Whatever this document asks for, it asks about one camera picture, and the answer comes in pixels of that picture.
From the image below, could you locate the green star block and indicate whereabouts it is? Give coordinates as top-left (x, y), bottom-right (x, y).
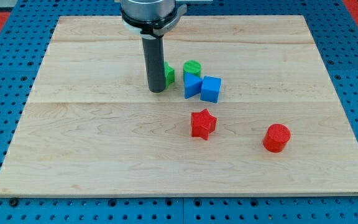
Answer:
top-left (164, 62), bottom-right (175, 90)

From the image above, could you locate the light wooden board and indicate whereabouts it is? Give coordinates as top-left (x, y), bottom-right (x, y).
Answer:
top-left (0, 16), bottom-right (358, 198)

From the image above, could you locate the red star block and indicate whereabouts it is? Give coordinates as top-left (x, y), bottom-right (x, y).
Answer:
top-left (191, 108), bottom-right (218, 141)

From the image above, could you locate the red cylinder block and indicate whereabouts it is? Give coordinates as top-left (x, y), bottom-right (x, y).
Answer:
top-left (262, 123), bottom-right (291, 153)

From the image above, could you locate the green cylinder block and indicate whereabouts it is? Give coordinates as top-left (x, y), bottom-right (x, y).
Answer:
top-left (183, 60), bottom-right (202, 79)

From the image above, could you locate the blue triangle block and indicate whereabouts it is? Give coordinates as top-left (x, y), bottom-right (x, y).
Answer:
top-left (184, 73), bottom-right (203, 99)

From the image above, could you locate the blue cube block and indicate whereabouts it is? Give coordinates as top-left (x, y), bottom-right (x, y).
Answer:
top-left (200, 76), bottom-right (221, 103)

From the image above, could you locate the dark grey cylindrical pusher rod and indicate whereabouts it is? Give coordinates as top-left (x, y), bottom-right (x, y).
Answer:
top-left (142, 37), bottom-right (166, 93)

